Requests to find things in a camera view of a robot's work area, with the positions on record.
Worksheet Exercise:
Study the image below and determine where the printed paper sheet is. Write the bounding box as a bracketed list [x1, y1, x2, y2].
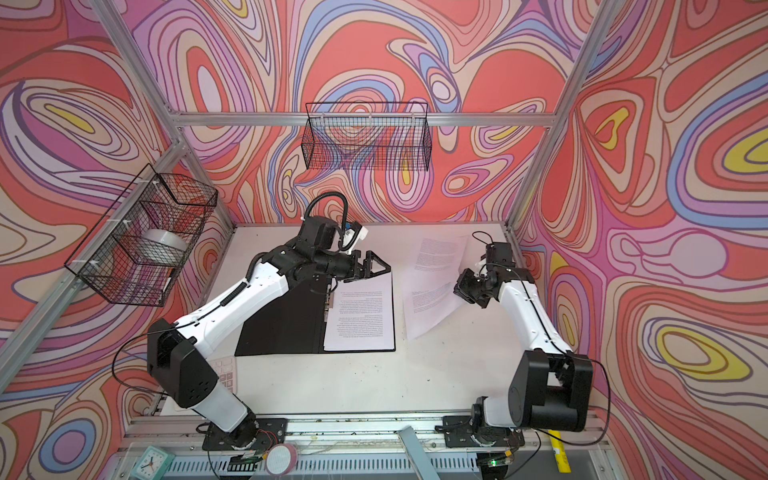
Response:
[412, 236, 468, 280]
[323, 273, 396, 352]
[403, 268, 463, 340]

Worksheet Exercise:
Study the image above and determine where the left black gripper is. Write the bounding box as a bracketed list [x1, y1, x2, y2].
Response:
[312, 252, 391, 284]

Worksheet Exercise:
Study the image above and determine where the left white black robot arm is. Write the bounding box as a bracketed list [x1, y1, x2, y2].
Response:
[147, 245, 391, 449]

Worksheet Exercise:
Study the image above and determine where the black wire basket left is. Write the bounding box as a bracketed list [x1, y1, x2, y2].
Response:
[64, 164, 218, 307]

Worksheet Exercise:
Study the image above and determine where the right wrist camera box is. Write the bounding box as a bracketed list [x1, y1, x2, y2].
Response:
[484, 242, 516, 268]

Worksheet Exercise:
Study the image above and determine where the white tape roll in basket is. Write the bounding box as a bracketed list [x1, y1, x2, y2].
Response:
[136, 229, 188, 268]

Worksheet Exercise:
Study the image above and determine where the pink white calculator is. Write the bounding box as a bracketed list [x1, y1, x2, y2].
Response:
[209, 356, 237, 394]

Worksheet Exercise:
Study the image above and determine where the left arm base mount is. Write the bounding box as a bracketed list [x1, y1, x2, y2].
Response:
[196, 417, 289, 452]

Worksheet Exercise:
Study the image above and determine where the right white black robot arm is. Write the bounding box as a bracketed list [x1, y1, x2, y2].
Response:
[454, 264, 594, 432]

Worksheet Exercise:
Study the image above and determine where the orange black file folder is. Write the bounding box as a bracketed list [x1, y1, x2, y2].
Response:
[235, 275, 373, 357]

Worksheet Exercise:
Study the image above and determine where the green alarm clock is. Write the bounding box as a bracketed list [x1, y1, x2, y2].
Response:
[129, 446, 176, 480]

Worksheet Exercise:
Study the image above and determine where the grey metal bar front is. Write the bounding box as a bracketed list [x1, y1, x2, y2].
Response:
[397, 426, 440, 480]

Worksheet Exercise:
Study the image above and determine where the pink tape roll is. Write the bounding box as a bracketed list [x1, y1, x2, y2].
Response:
[265, 444, 298, 477]

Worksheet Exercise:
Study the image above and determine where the yellow marker pen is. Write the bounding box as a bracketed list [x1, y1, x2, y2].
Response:
[546, 430, 572, 474]

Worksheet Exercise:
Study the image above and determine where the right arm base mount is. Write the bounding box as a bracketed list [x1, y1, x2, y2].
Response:
[435, 415, 526, 451]

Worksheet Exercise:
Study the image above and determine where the black wire basket back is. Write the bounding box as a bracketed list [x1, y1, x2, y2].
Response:
[301, 100, 433, 172]

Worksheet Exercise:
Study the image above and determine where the black wire basket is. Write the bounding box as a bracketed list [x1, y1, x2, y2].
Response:
[64, 164, 218, 307]
[301, 100, 433, 172]

